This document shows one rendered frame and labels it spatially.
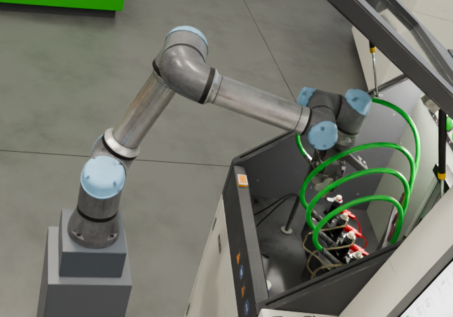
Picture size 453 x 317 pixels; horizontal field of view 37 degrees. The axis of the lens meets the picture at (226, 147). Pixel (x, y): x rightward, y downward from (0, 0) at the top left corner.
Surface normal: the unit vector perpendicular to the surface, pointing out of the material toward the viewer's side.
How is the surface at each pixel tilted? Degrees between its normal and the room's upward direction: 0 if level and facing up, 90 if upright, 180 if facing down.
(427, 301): 76
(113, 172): 8
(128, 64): 0
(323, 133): 90
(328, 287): 90
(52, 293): 90
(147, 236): 0
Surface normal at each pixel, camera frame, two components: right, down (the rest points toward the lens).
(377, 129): 0.09, 0.59
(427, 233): -0.88, -0.33
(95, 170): 0.23, -0.72
